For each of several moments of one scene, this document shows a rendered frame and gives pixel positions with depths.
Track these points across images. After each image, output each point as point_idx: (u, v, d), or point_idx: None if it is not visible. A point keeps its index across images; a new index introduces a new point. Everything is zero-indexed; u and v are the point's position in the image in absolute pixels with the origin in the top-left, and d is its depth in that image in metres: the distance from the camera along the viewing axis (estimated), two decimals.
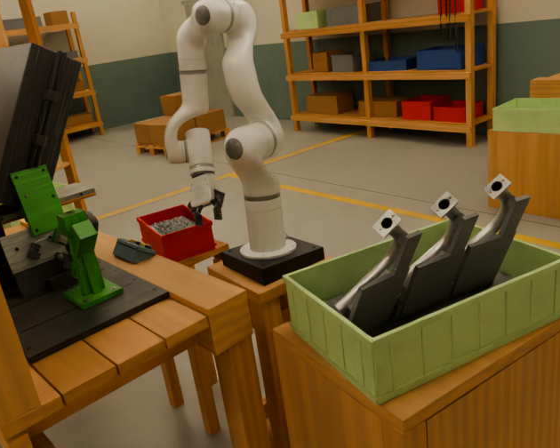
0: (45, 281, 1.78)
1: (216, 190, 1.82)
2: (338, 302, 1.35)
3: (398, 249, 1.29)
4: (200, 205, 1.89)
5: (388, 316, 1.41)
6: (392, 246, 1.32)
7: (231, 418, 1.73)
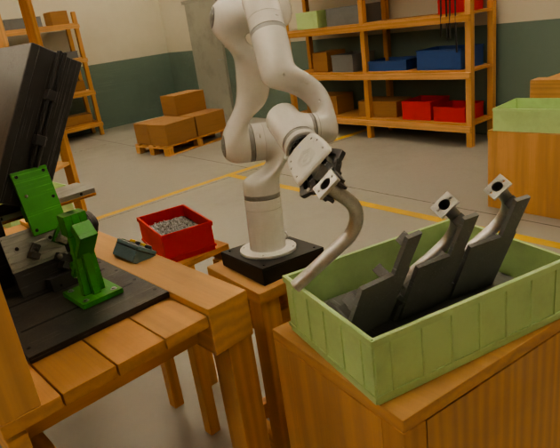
0: (45, 281, 1.78)
1: (332, 148, 1.15)
2: None
3: (354, 220, 1.16)
4: (316, 184, 1.17)
5: (388, 316, 1.41)
6: None
7: (231, 418, 1.73)
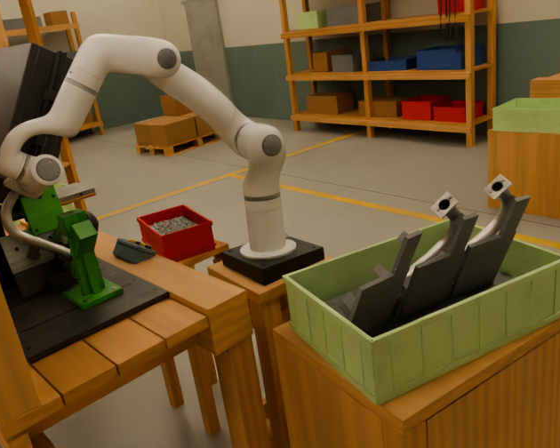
0: (45, 281, 1.78)
1: (6, 175, 1.60)
2: (68, 252, 1.76)
3: None
4: None
5: (388, 316, 1.41)
6: (10, 226, 1.66)
7: (231, 418, 1.73)
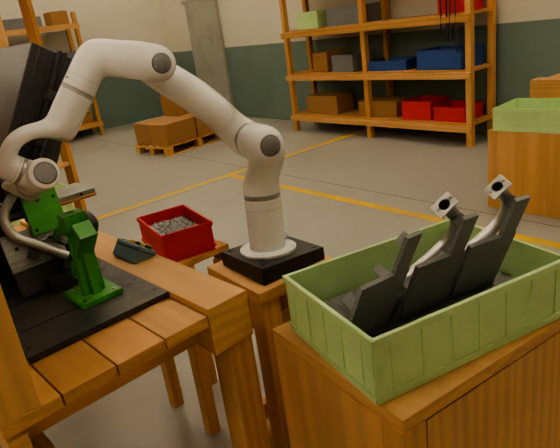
0: (45, 281, 1.78)
1: None
2: (65, 254, 1.78)
3: None
4: None
5: (388, 316, 1.41)
6: (8, 228, 1.68)
7: (231, 418, 1.73)
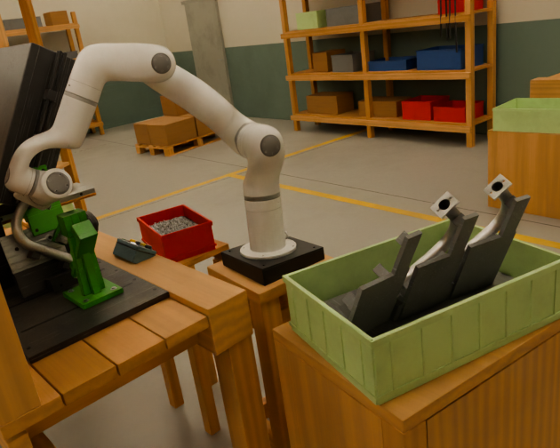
0: (45, 281, 1.78)
1: None
2: None
3: None
4: None
5: (388, 316, 1.41)
6: (20, 236, 1.70)
7: (231, 418, 1.73)
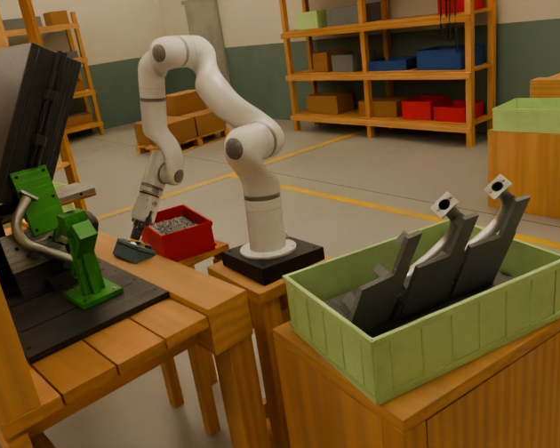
0: (45, 281, 1.78)
1: None
2: None
3: None
4: (140, 220, 1.99)
5: (388, 316, 1.41)
6: (20, 236, 1.70)
7: (231, 418, 1.73)
